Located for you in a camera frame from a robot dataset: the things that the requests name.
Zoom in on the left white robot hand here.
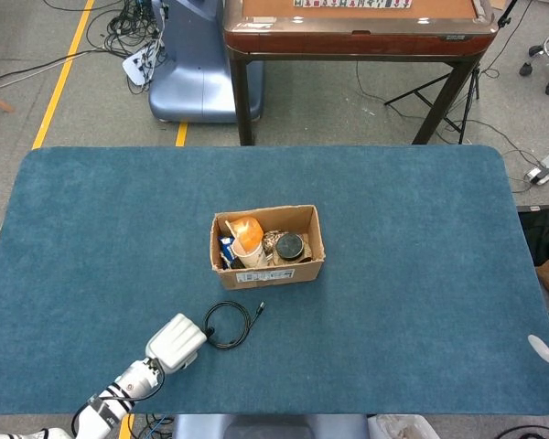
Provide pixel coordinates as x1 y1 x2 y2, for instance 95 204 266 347
145 313 210 371

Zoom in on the open cardboard box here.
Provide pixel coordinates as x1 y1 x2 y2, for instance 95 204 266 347
209 204 327 291

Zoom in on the blue snack packet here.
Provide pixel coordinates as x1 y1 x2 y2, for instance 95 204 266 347
218 235 237 270

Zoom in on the white paper cup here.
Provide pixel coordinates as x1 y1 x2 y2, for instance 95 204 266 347
231 237 269 270

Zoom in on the grey-blue robot torso base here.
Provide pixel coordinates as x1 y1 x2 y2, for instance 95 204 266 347
171 413 371 439

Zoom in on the speckled brown packet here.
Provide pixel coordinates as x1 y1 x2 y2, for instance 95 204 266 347
261 230 285 256

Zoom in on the black round lid jar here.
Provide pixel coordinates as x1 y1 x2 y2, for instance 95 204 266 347
274 232 306 262

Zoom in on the teal blue table mat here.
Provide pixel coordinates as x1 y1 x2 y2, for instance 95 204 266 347
0 145 549 417

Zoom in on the white plastic bag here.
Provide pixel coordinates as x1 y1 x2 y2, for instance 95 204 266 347
368 413 440 439

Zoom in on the brown mahjong table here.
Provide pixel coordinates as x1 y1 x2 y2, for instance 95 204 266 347
222 0 496 146

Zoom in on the black tripod stand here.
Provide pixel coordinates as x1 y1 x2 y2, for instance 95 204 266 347
383 0 518 145

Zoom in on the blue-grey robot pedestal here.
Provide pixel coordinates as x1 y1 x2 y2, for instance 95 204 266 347
148 0 265 123

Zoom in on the black floor cable bundle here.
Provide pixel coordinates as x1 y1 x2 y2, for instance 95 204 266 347
86 0 166 95

